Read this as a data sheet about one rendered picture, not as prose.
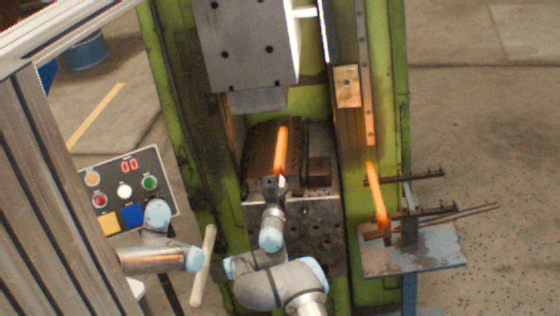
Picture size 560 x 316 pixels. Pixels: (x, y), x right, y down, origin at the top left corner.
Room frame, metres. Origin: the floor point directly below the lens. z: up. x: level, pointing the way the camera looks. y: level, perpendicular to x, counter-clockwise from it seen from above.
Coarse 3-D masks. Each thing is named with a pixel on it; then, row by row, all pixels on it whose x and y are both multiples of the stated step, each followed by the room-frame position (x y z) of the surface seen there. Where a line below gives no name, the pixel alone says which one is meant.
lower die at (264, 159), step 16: (272, 128) 2.04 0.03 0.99; (288, 128) 2.00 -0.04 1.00; (256, 144) 1.95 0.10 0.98; (272, 144) 1.91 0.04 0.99; (288, 144) 1.89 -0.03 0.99; (256, 160) 1.83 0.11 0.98; (272, 160) 1.79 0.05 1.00; (288, 160) 1.78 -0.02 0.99; (256, 176) 1.73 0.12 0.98; (288, 176) 1.69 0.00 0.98; (256, 192) 1.71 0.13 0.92
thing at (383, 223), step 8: (368, 168) 1.66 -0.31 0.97; (368, 176) 1.61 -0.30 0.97; (376, 176) 1.60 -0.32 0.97; (376, 184) 1.56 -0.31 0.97; (376, 192) 1.51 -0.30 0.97; (376, 200) 1.47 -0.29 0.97; (376, 208) 1.43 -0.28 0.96; (384, 208) 1.42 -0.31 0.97; (384, 216) 1.38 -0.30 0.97; (384, 224) 1.33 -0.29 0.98; (384, 232) 1.29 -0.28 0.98; (384, 240) 1.29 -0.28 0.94
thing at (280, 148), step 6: (282, 132) 1.96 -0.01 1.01; (282, 138) 1.91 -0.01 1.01; (282, 144) 1.87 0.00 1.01; (276, 150) 1.83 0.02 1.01; (282, 150) 1.82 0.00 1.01; (276, 156) 1.79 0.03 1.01; (282, 156) 1.78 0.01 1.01; (276, 162) 1.75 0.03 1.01; (282, 162) 1.75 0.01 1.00; (276, 168) 1.70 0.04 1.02; (282, 168) 1.73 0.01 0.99; (276, 174) 1.66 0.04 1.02; (282, 174) 1.68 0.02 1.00; (276, 180) 1.62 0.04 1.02
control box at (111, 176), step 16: (112, 160) 1.69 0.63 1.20; (128, 160) 1.69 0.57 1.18; (144, 160) 1.70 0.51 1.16; (160, 160) 1.71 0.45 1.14; (80, 176) 1.64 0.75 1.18; (112, 176) 1.65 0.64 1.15; (128, 176) 1.66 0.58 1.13; (144, 176) 1.67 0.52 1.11; (160, 176) 1.67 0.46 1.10; (96, 192) 1.62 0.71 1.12; (112, 192) 1.62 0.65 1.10; (144, 192) 1.63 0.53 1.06; (96, 208) 1.58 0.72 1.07; (112, 208) 1.59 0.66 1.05; (144, 208) 1.60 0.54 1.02; (176, 208) 1.61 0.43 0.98
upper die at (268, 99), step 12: (276, 84) 1.70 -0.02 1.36; (228, 96) 1.71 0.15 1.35; (240, 96) 1.71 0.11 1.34; (252, 96) 1.70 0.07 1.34; (264, 96) 1.69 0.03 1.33; (276, 96) 1.69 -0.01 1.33; (288, 96) 1.76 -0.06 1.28; (240, 108) 1.71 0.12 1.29; (252, 108) 1.70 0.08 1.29; (264, 108) 1.69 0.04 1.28; (276, 108) 1.69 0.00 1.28
